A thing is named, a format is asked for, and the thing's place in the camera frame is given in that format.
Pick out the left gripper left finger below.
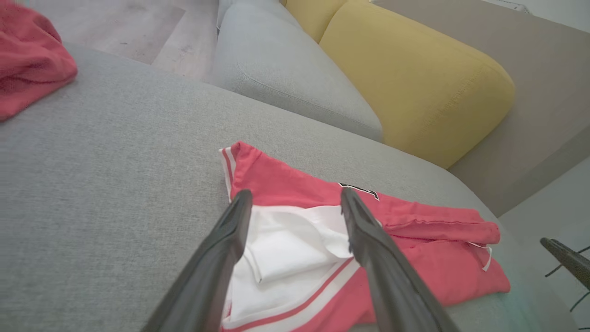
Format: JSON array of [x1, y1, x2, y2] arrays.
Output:
[[141, 189, 254, 332]]

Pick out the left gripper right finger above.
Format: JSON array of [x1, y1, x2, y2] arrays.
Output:
[[340, 187, 461, 332]]

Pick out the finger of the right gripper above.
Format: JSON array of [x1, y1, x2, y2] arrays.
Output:
[[540, 237, 590, 291]]

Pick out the red white-trimmed jersey shirt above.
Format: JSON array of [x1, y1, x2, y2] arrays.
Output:
[[219, 141, 511, 332]]

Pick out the red white-striped shorts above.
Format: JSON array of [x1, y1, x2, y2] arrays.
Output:
[[0, 0, 78, 122]]

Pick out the yellow and grey sofa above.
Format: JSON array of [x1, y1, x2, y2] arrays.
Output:
[[0, 42, 579, 332]]

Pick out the large yellow sofa back cushion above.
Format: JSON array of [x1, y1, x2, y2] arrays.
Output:
[[319, 0, 516, 170]]

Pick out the small yellow sofa back cushion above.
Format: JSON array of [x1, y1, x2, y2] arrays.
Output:
[[285, 0, 349, 43]]

